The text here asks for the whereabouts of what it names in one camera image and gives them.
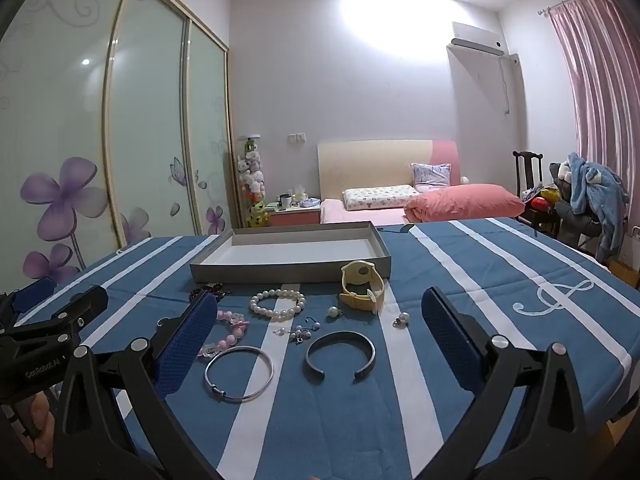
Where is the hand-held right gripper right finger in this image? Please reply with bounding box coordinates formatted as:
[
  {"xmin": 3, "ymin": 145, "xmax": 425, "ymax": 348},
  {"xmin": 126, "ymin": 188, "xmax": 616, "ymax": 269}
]
[{"xmin": 410, "ymin": 286, "xmax": 588, "ymax": 480}]

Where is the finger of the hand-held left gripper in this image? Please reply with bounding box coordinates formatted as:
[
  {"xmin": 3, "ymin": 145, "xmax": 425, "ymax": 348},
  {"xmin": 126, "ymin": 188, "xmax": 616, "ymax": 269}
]
[
  {"xmin": 0, "ymin": 276, "xmax": 57, "ymax": 322},
  {"xmin": 0, "ymin": 285, "xmax": 109, "ymax": 348}
]

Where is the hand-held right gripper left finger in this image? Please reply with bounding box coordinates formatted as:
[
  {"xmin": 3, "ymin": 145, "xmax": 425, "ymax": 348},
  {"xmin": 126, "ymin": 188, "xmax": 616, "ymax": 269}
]
[{"xmin": 55, "ymin": 290, "xmax": 222, "ymax": 480}]

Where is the pink bead bracelet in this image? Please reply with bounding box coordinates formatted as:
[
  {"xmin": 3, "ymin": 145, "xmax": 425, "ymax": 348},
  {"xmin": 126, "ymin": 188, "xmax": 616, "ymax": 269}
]
[{"xmin": 200, "ymin": 310, "xmax": 250, "ymax": 358}]

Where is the thin silver bangle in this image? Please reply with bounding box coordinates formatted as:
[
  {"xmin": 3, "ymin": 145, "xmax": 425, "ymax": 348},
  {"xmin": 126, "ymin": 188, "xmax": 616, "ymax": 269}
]
[{"xmin": 204, "ymin": 346, "xmax": 275, "ymax": 403}]

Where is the dark red bead bracelet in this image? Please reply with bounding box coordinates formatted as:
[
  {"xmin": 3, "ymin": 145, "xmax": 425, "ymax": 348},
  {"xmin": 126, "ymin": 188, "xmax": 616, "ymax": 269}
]
[{"xmin": 190, "ymin": 284, "xmax": 232, "ymax": 302}]

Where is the white pearl bracelet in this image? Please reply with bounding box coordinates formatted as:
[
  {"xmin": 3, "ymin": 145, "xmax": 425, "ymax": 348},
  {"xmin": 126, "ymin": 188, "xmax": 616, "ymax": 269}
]
[{"xmin": 249, "ymin": 288, "xmax": 307, "ymax": 320}]

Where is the yellow wristwatch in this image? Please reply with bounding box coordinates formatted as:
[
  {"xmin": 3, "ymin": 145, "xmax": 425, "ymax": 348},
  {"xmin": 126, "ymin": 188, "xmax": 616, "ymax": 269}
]
[{"xmin": 339, "ymin": 260, "xmax": 386, "ymax": 315}]

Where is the small pearl earring cluster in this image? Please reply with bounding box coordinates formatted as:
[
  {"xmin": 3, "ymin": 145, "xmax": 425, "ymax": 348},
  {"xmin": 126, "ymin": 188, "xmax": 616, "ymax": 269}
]
[{"xmin": 274, "ymin": 316, "xmax": 322, "ymax": 345}]

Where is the wide grey cuff bangle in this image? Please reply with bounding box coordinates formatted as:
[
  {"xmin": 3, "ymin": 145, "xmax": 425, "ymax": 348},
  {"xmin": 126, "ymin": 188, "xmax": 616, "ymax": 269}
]
[{"xmin": 305, "ymin": 331, "xmax": 376, "ymax": 383}]

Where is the grey cardboard tray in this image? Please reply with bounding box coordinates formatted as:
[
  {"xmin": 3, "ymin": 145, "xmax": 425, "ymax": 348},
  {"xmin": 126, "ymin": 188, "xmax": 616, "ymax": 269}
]
[{"xmin": 190, "ymin": 221, "xmax": 392, "ymax": 285}]

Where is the person's left hand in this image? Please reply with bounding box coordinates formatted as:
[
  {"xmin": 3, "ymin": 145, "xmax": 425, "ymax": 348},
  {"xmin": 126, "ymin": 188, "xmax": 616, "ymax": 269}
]
[{"xmin": 15, "ymin": 391, "xmax": 58, "ymax": 466}]

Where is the pink duvet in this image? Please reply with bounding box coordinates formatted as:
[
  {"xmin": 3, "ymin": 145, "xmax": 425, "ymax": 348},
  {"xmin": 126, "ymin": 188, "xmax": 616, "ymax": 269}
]
[{"xmin": 404, "ymin": 183, "xmax": 526, "ymax": 224}]

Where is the blue white striped blanket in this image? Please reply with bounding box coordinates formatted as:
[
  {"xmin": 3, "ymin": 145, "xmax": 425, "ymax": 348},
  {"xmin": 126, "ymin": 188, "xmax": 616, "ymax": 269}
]
[{"xmin": 0, "ymin": 217, "xmax": 640, "ymax": 480}]

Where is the white patterned pillow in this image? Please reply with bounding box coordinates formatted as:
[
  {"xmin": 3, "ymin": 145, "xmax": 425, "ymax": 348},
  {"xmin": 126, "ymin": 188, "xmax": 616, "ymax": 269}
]
[{"xmin": 342, "ymin": 185, "xmax": 424, "ymax": 212}]

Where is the pink bed sheet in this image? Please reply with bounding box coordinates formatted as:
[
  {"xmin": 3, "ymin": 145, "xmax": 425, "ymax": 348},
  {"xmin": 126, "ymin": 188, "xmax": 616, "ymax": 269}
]
[{"xmin": 320, "ymin": 197, "xmax": 416, "ymax": 227}]

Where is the lilac printed pillow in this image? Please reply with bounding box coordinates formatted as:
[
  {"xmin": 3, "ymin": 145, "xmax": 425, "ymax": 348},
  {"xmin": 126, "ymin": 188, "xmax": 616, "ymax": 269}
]
[{"xmin": 410, "ymin": 162, "xmax": 452, "ymax": 192}]

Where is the red yellow toy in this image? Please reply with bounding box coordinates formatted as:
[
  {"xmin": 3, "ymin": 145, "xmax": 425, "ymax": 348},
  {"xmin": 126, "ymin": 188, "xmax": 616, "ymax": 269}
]
[{"xmin": 529, "ymin": 185, "xmax": 562, "ymax": 212}]

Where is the pink nightstand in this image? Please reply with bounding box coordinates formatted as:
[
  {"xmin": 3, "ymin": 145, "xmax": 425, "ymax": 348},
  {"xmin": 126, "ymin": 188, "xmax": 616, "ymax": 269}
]
[{"xmin": 267, "ymin": 205, "xmax": 322, "ymax": 227}]

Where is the plush toy tube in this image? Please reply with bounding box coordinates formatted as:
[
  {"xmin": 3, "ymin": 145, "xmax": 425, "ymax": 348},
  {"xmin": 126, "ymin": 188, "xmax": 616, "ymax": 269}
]
[{"xmin": 237, "ymin": 134, "xmax": 269, "ymax": 229}]

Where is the dark wooden chair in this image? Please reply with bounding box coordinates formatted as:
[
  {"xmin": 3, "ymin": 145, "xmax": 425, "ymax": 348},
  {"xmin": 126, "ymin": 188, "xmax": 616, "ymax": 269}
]
[{"xmin": 512, "ymin": 150, "xmax": 562, "ymax": 237}]

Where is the cardboard box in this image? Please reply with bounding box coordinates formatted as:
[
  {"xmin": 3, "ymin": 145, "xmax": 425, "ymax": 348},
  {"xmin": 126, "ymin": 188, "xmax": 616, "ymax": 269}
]
[{"xmin": 609, "ymin": 255, "xmax": 640, "ymax": 288}]

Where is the beige pink headboard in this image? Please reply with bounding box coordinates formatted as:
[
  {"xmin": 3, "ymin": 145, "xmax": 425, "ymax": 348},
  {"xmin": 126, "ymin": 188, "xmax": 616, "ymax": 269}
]
[{"xmin": 317, "ymin": 140, "xmax": 460, "ymax": 200}]

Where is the floral sliding door wardrobe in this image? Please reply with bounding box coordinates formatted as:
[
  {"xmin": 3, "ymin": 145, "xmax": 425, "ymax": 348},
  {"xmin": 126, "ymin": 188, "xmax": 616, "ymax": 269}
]
[{"xmin": 0, "ymin": 0, "xmax": 237, "ymax": 292}]

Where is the grey plush toy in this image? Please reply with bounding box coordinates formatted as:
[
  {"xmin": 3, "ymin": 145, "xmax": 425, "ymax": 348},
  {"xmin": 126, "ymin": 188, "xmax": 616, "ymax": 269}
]
[{"xmin": 549, "ymin": 160, "xmax": 575, "ymax": 197}]

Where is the blue plush garment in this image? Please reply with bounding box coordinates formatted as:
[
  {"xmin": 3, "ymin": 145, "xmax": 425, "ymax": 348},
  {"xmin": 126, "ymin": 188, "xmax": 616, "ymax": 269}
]
[{"xmin": 567, "ymin": 152, "xmax": 630, "ymax": 262}]

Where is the pink curtain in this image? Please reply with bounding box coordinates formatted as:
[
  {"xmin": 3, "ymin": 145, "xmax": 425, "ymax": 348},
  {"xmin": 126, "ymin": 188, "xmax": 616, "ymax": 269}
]
[{"xmin": 547, "ymin": 0, "xmax": 640, "ymax": 241}]

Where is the white air conditioner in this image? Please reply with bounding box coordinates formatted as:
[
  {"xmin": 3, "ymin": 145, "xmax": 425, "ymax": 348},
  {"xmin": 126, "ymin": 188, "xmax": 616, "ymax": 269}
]
[{"xmin": 446, "ymin": 21, "xmax": 507, "ymax": 57}]

